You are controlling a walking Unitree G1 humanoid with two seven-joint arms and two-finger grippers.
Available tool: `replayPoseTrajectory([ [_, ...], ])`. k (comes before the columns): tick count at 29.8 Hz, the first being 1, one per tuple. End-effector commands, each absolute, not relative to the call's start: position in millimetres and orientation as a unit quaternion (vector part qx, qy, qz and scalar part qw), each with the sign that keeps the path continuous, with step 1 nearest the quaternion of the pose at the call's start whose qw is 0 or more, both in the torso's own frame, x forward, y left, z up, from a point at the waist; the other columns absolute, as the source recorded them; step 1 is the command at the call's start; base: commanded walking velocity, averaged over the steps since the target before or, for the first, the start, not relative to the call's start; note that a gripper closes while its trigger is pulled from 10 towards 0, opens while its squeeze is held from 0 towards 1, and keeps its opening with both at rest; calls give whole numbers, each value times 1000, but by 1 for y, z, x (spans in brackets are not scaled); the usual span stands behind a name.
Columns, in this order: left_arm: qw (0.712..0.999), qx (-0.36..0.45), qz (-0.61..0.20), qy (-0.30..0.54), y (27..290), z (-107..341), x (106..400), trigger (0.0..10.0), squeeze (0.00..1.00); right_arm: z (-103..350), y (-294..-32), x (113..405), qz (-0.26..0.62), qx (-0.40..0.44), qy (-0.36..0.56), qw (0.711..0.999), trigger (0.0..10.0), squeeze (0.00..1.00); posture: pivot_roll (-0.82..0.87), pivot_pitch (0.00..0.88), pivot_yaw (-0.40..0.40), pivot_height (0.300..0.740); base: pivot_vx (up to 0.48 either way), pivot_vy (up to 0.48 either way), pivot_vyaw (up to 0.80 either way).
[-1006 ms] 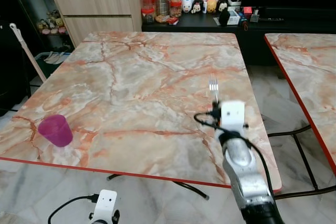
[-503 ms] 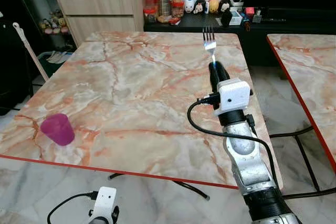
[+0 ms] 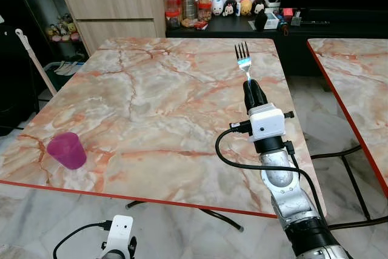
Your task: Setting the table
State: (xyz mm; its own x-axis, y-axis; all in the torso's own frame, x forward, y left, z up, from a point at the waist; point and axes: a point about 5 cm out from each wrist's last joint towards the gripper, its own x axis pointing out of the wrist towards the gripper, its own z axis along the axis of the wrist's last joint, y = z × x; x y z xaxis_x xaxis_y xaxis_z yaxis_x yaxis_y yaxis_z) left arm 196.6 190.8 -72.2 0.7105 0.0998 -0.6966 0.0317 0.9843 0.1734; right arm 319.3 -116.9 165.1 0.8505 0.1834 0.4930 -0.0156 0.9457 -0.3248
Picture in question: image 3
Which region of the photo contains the silver metal fork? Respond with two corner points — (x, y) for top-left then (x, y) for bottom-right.
(235, 41), (253, 85)

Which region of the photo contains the yellow round figurine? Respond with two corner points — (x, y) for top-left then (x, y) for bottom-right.
(238, 0), (253, 17)

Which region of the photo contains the black and white figurine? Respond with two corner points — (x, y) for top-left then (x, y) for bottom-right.
(223, 0), (238, 18)

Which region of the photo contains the black round-eared figurine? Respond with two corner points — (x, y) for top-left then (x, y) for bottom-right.
(252, 0), (267, 16)

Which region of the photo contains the white round figurine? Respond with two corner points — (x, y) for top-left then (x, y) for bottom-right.
(212, 0), (224, 18)

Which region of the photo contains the small red-lid jar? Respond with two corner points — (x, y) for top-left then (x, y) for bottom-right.
(198, 2), (213, 22)

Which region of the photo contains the large clear red-lid jar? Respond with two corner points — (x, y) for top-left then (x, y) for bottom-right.
(180, 0), (199, 27)

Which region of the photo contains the curved black metal table leg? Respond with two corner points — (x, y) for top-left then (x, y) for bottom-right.
(124, 200), (245, 234)

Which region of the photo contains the slim clear red-lid jar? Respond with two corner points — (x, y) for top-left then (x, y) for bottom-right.
(164, 0), (182, 29)

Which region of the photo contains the angled black metal table leg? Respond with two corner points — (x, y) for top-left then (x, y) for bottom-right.
(310, 144), (388, 231)

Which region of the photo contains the light wooden drawer cabinet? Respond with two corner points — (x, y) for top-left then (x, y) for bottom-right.
(61, 0), (175, 55)

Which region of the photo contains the pink plastic cup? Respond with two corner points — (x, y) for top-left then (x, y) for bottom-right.
(47, 132), (88, 171)

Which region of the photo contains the wooden stick with white end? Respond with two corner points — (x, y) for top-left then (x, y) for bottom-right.
(15, 28), (59, 97)

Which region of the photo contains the glass display cabinet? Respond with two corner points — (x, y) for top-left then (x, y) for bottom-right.
(8, 0), (87, 61)

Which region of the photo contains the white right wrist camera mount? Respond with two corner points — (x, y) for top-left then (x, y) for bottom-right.
(247, 106), (295, 143)

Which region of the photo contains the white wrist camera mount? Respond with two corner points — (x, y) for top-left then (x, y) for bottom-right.
(247, 106), (295, 143)
(99, 215), (135, 259)

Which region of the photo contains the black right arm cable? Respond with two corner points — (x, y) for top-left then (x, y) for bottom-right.
(215, 120), (329, 221)

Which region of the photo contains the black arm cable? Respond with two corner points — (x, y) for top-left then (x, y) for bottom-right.
(53, 220), (113, 259)
(215, 120), (329, 221)

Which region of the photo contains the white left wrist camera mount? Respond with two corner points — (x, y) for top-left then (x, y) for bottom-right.
(99, 215), (135, 259)

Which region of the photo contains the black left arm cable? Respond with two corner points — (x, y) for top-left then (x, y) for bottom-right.
(53, 220), (113, 259)

